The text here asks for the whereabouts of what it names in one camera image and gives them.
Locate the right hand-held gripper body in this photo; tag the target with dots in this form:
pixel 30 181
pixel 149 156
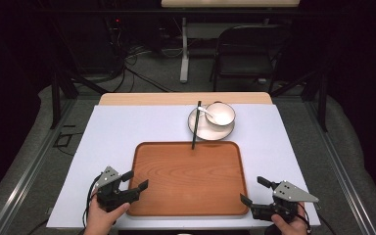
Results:
pixel 285 196

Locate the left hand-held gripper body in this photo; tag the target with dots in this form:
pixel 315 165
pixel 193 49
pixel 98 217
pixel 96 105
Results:
pixel 112 196

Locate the person's left hand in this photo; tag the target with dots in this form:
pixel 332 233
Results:
pixel 99 220

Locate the person's right hand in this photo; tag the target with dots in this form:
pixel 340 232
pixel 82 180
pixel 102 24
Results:
pixel 292 226

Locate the white table mat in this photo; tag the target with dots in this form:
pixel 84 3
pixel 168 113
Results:
pixel 117 137

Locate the brown wooden tray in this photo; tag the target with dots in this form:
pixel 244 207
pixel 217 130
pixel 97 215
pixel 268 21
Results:
pixel 189 182

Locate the white round plate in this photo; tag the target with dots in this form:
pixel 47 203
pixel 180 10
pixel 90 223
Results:
pixel 209 132

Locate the black chopsticks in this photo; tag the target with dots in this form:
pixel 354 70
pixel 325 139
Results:
pixel 196 130

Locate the white bowl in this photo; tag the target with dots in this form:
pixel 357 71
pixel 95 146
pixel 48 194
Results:
pixel 222 116

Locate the white ceramic spoon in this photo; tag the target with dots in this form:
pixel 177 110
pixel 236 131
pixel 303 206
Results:
pixel 205 111

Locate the black metal stand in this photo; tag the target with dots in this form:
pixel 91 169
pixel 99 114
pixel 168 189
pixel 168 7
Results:
pixel 321 98
pixel 56 98

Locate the black folding chair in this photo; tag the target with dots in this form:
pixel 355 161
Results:
pixel 244 62

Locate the dark computer case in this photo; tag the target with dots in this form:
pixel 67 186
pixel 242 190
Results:
pixel 91 42

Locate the light wooden desk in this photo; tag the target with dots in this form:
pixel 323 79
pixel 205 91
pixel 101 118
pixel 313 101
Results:
pixel 184 49

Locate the aluminium floor rail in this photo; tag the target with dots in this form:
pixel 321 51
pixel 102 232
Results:
pixel 342 176
pixel 29 176

